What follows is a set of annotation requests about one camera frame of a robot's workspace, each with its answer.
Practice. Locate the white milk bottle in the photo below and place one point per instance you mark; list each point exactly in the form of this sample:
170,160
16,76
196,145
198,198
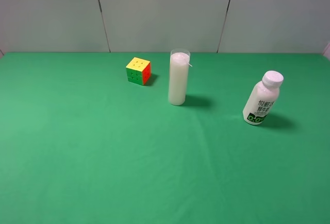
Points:
262,98

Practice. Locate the colourful puzzle cube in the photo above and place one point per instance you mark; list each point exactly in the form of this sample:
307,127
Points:
138,71

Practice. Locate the tall white candle in glass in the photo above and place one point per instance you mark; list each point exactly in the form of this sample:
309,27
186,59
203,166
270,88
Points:
178,76

